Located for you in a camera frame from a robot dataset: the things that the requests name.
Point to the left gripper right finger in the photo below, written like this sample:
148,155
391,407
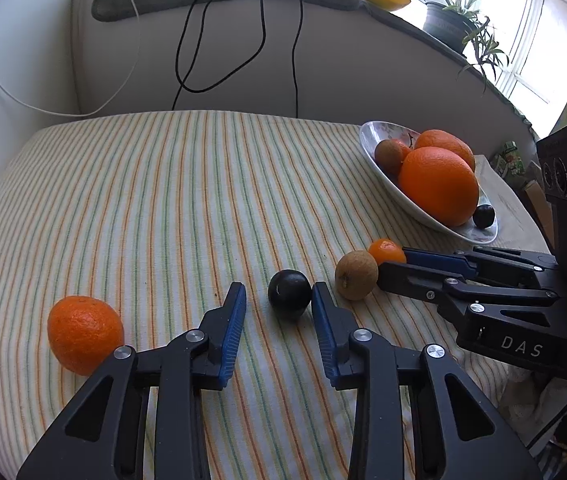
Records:
355,358

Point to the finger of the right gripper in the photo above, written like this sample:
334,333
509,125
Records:
491,265
423,289

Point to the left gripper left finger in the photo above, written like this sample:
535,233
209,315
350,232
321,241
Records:
201,359

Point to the yellow-green plum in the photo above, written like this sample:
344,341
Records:
484,216

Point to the small tangerine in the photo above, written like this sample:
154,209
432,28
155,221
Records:
385,250

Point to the brown kiwi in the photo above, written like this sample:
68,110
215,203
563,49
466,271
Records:
355,275
389,156

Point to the dark plum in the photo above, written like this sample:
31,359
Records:
289,294

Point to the large orange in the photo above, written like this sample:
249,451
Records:
441,183

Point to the mandarin orange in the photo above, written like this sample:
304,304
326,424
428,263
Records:
82,332

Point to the green package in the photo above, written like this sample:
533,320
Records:
507,161

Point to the striped table cloth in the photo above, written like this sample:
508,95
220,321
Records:
157,214

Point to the white floral plate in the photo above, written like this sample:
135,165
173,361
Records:
370,135

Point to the potted green plant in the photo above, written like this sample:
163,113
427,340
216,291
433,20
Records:
458,24

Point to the grey sill mat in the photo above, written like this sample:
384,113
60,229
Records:
337,60

